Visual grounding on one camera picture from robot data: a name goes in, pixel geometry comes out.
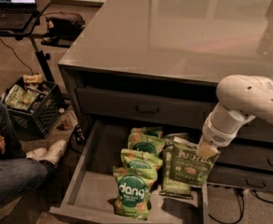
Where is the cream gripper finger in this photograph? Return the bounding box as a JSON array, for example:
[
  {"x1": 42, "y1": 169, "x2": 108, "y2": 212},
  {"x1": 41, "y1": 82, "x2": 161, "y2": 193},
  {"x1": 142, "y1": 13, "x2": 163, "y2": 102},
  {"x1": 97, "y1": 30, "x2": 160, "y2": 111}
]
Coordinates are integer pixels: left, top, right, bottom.
[{"x1": 197, "y1": 137, "x2": 219, "y2": 159}]

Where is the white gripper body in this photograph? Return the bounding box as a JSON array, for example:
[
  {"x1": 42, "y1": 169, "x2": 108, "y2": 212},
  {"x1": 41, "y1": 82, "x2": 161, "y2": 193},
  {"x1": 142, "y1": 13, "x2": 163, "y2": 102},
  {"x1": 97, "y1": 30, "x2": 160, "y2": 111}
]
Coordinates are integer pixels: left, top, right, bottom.
[{"x1": 200, "y1": 113, "x2": 238, "y2": 147}]

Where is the green Kettle jalapeno bag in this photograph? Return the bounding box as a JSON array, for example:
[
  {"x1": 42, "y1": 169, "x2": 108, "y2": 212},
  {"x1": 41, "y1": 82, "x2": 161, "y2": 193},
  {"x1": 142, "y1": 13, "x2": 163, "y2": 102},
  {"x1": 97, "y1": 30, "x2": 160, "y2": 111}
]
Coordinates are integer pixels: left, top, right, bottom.
[{"x1": 170, "y1": 137, "x2": 220, "y2": 187}]

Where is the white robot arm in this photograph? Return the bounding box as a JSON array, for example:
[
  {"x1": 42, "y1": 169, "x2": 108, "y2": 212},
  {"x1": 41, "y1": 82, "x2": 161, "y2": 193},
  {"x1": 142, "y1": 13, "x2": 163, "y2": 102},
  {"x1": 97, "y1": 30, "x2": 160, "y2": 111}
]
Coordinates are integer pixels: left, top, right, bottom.
[{"x1": 197, "y1": 75, "x2": 273, "y2": 159}]

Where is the back green Kettle chip bag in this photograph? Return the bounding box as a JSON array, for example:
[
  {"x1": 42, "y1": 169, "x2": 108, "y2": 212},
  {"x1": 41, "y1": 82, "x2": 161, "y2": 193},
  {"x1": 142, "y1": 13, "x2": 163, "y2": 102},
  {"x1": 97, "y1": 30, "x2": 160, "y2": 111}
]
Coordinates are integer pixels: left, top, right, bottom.
[{"x1": 163, "y1": 133, "x2": 189, "y2": 147}]

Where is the green kettle chip bag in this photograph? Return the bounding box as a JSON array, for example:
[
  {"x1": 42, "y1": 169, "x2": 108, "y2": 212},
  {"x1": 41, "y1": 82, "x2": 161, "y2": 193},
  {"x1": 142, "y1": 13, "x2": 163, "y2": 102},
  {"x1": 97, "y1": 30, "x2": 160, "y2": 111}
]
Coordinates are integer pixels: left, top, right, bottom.
[
  {"x1": 163, "y1": 133, "x2": 189, "y2": 147},
  {"x1": 158, "y1": 146, "x2": 196, "y2": 196}
]

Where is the closed grey top drawer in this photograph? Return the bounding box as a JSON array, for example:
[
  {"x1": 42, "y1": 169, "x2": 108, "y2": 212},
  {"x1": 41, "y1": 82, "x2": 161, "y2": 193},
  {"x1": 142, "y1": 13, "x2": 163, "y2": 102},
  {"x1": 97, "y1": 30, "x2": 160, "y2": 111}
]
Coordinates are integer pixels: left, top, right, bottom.
[{"x1": 75, "y1": 87, "x2": 213, "y2": 130}]

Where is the middle green Kettle chip bag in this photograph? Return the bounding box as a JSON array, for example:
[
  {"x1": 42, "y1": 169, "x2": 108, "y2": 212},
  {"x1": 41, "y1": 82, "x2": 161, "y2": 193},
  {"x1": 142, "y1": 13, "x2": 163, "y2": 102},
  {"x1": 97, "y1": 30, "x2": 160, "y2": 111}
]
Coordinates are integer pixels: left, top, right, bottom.
[{"x1": 158, "y1": 146, "x2": 196, "y2": 196}]

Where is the back green Dang chip bag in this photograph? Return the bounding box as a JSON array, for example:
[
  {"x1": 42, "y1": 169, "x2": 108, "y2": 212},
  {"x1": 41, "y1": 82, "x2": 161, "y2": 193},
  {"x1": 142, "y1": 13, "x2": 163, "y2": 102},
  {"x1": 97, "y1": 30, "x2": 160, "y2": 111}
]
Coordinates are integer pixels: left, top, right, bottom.
[{"x1": 130, "y1": 127, "x2": 163, "y2": 138}]

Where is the green dang chip bag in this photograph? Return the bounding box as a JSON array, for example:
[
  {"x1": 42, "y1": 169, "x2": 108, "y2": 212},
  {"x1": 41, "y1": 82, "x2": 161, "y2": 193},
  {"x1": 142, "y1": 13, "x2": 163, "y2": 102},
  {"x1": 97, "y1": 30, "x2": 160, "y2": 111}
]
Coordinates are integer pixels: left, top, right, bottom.
[
  {"x1": 130, "y1": 127, "x2": 163, "y2": 138},
  {"x1": 121, "y1": 148, "x2": 163, "y2": 171},
  {"x1": 113, "y1": 166, "x2": 157, "y2": 220},
  {"x1": 128, "y1": 133, "x2": 165, "y2": 157}
]

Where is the right grey drawer stack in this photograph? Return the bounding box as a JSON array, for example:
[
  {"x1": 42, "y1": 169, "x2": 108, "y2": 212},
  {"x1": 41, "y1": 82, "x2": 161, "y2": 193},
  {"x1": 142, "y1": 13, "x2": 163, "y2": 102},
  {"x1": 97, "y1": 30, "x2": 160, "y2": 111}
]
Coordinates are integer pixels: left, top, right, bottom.
[{"x1": 208, "y1": 118, "x2": 273, "y2": 193}]

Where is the front green Dang chip bag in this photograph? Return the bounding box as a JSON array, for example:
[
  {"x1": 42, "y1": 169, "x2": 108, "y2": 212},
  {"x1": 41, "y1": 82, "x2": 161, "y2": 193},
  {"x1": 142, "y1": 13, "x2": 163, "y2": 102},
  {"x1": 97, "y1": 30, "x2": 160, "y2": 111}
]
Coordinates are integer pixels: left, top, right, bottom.
[{"x1": 113, "y1": 166, "x2": 157, "y2": 220}]

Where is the grey cabinet with counter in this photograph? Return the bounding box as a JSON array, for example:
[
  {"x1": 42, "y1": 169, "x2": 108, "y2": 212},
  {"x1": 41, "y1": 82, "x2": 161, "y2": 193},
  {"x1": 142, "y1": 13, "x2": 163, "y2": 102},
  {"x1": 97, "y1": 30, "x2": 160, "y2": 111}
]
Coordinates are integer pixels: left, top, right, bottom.
[{"x1": 59, "y1": 0, "x2": 273, "y2": 130}]

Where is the open grey middle drawer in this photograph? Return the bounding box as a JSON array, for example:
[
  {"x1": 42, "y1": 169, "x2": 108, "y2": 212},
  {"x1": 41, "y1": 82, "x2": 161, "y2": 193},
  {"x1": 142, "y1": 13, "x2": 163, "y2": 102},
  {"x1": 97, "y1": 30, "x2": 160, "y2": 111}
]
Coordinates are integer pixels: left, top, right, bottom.
[{"x1": 49, "y1": 120, "x2": 209, "y2": 224}]

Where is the tan snack bag in crate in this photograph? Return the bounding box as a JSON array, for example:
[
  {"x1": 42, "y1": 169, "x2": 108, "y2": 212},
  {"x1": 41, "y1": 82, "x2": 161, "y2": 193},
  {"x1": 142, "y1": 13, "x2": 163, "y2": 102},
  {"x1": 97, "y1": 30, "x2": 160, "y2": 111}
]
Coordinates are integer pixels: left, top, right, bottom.
[{"x1": 22, "y1": 74, "x2": 43, "y2": 84}]

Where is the dark bag on floor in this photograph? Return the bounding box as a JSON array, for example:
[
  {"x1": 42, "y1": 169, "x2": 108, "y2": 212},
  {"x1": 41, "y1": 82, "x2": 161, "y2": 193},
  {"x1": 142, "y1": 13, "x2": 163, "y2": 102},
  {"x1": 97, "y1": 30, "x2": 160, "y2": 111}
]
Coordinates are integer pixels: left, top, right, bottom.
[{"x1": 41, "y1": 11, "x2": 85, "y2": 48}]

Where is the green chip bag in crate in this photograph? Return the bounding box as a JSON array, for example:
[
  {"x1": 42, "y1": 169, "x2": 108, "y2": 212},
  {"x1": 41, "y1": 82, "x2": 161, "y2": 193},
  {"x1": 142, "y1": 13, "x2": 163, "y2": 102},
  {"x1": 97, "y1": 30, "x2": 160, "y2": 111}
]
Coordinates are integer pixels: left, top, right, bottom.
[{"x1": 5, "y1": 84, "x2": 38, "y2": 111}]

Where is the black power strip on floor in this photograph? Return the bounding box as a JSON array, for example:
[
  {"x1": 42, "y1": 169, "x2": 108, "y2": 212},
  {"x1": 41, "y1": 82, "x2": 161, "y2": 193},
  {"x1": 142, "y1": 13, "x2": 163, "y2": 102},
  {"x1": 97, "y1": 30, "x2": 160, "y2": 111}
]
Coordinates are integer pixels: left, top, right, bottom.
[{"x1": 69, "y1": 124, "x2": 86, "y2": 154}]

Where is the white sneaker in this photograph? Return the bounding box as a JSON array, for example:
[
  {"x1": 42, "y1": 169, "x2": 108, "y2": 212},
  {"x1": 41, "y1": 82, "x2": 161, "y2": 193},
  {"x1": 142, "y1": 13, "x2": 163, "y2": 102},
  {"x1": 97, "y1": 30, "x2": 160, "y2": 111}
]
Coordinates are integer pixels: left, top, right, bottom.
[
  {"x1": 42, "y1": 140, "x2": 67, "y2": 167},
  {"x1": 26, "y1": 147, "x2": 47, "y2": 161}
]

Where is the black plastic crate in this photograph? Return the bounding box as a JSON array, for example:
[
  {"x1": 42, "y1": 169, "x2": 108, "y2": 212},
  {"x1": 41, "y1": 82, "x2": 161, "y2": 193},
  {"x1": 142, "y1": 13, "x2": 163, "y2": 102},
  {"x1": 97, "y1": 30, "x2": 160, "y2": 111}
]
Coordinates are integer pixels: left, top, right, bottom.
[{"x1": 0, "y1": 77, "x2": 64, "y2": 137}]

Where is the person's leg in jeans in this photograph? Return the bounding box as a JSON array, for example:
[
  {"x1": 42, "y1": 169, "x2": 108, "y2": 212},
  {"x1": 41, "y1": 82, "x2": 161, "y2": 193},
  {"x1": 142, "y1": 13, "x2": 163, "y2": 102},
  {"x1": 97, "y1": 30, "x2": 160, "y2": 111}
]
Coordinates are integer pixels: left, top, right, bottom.
[{"x1": 0, "y1": 102, "x2": 54, "y2": 204}]

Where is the black laptop stand table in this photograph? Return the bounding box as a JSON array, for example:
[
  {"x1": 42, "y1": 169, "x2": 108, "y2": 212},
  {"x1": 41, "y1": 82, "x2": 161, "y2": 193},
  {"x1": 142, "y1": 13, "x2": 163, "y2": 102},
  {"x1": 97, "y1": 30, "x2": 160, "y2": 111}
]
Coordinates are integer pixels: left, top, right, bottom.
[{"x1": 0, "y1": 0, "x2": 56, "y2": 84}]

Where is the black cable on floor right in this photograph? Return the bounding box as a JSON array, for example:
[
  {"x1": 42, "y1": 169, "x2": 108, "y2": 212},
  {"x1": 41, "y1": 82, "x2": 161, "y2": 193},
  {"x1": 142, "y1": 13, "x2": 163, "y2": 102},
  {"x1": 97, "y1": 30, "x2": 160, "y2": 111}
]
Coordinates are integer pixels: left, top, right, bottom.
[{"x1": 208, "y1": 188, "x2": 273, "y2": 224}]

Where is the black laptop cable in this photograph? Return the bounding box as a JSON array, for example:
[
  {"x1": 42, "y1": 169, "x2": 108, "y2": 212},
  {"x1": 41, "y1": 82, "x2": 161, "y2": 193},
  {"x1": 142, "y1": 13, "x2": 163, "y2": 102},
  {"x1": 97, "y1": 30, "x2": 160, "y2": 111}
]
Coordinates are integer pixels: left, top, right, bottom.
[{"x1": 0, "y1": 36, "x2": 35, "y2": 77}]

